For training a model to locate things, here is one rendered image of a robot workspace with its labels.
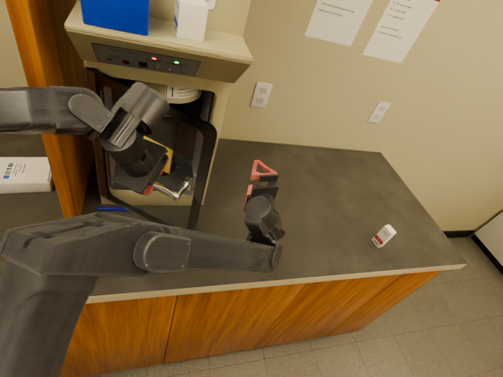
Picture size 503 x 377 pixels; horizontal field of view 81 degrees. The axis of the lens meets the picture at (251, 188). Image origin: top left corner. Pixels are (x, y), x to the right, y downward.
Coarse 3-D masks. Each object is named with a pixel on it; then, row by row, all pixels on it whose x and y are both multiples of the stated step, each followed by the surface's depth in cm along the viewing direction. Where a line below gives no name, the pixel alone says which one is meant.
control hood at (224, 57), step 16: (80, 16) 49; (80, 32) 48; (96, 32) 48; (112, 32) 49; (160, 32) 54; (208, 32) 60; (80, 48) 53; (128, 48) 53; (144, 48) 52; (160, 48) 52; (176, 48) 52; (192, 48) 53; (208, 48) 54; (224, 48) 57; (240, 48) 59; (112, 64) 60; (208, 64) 59; (224, 64) 58; (240, 64) 58; (224, 80) 67
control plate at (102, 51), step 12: (96, 48) 53; (108, 48) 53; (120, 48) 52; (108, 60) 58; (120, 60) 58; (132, 60) 57; (144, 60) 57; (156, 60) 57; (168, 60) 57; (180, 60) 57; (192, 60) 57; (168, 72) 63; (192, 72) 63
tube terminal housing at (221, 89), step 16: (160, 0) 56; (224, 0) 59; (240, 0) 59; (160, 16) 58; (208, 16) 60; (224, 16) 61; (240, 16) 62; (224, 32) 63; (240, 32) 64; (96, 64) 62; (144, 80) 67; (160, 80) 68; (176, 80) 68; (192, 80) 69; (208, 80) 70; (224, 96) 74; (224, 112) 77; (208, 176) 93
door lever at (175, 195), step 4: (156, 184) 68; (160, 184) 68; (184, 184) 71; (188, 184) 70; (156, 188) 68; (160, 188) 68; (164, 188) 68; (168, 188) 68; (180, 188) 70; (184, 188) 70; (188, 188) 71; (164, 192) 68; (168, 192) 68; (172, 192) 68; (176, 192) 68; (180, 192) 69; (168, 196) 68; (172, 196) 68; (176, 196) 67; (180, 196) 68
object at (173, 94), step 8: (152, 88) 72; (160, 88) 72; (168, 88) 72; (176, 88) 73; (184, 88) 74; (192, 88) 76; (168, 96) 73; (176, 96) 73; (184, 96) 75; (192, 96) 76
